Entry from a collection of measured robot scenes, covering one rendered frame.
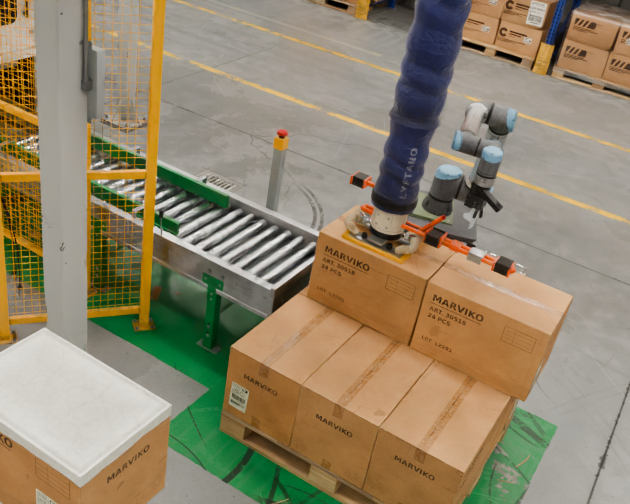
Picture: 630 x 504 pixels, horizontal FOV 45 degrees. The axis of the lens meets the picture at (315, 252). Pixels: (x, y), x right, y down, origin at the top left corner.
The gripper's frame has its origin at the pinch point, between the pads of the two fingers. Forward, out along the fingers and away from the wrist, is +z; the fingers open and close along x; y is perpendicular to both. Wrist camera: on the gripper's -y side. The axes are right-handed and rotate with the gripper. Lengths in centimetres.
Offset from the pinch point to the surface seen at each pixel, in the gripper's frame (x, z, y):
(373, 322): 17, 63, 31
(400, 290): 17.4, 38.9, 21.6
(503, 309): 14.8, 27.5, -26.8
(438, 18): 13, -87, 37
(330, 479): 76, 113, 13
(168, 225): 18, 62, 162
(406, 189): 7.3, -7.2, 34.4
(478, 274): -5.3, 27.0, -7.3
